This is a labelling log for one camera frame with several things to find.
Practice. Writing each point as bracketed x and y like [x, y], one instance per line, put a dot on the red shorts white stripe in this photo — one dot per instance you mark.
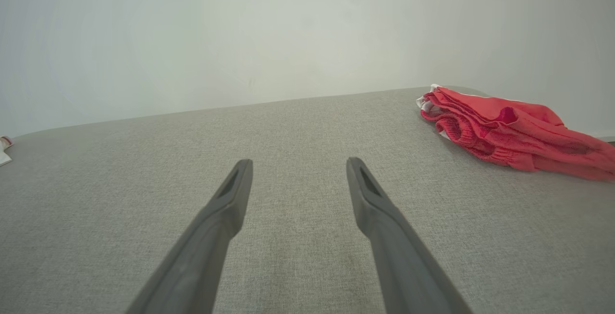
[509, 131]

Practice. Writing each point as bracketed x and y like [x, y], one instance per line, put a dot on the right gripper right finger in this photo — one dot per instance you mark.
[399, 251]

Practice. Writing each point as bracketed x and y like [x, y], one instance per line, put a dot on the grey fabric sofa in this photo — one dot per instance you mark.
[298, 266]

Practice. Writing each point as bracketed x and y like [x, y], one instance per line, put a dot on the red jersey number 23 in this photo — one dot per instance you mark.
[5, 153]

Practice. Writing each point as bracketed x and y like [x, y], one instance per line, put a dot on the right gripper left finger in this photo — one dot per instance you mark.
[202, 251]

